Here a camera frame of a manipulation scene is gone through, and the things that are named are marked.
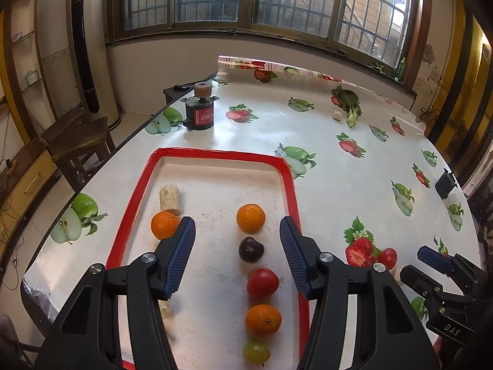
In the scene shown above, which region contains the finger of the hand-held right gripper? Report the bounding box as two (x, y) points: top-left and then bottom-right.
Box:
(417, 245), (487, 297)
(400, 265), (468, 309)

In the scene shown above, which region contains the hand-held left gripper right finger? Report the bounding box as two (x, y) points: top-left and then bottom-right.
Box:
(279, 216), (442, 370)

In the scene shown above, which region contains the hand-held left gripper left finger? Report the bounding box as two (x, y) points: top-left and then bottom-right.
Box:
(34, 216), (196, 370)

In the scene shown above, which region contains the red tomato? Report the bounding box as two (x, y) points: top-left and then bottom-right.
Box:
(246, 268), (280, 299)
(377, 247), (398, 270)

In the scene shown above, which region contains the orange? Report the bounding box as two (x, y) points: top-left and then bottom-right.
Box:
(150, 211), (181, 240)
(245, 304), (283, 337)
(236, 203), (266, 234)

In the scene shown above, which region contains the dark purple plum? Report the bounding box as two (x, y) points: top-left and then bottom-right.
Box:
(238, 236), (265, 263)

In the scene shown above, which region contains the red rimmed tray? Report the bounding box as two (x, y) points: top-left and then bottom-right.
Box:
(105, 146), (312, 370)

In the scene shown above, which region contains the green grape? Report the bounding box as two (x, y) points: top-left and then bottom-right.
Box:
(242, 340), (271, 364)

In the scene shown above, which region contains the fruit print tablecloth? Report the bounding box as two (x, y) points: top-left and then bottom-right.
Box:
(20, 55), (487, 370)

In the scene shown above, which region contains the black motor with red label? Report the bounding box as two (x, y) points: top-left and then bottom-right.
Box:
(181, 82), (219, 131)

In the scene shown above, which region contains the wooden stool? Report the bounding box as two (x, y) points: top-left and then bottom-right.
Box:
(41, 108), (117, 191)

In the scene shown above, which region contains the yellow black panel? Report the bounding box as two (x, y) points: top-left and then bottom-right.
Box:
(427, 8), (493, 170)

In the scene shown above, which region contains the dark side table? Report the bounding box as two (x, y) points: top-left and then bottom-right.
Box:
(163, 86), (195, 105)

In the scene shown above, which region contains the green bok choy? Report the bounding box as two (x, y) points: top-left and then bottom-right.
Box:
(331, 87), (363, 128)

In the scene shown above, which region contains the wooden drawer cabinet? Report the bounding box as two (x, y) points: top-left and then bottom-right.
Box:
(0, 139), (60, 232)

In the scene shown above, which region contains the standing air conditioner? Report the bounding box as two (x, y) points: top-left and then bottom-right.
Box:
(65, 0), (119, 130)

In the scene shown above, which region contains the barred window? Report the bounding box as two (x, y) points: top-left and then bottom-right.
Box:
(106, 0), (434, 70)

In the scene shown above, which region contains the black wall cable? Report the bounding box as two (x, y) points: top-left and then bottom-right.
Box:
(415, 106), (434, 126)

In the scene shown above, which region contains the wall shelf unit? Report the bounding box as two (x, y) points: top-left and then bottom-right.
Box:
(0, 0), (51, 139)

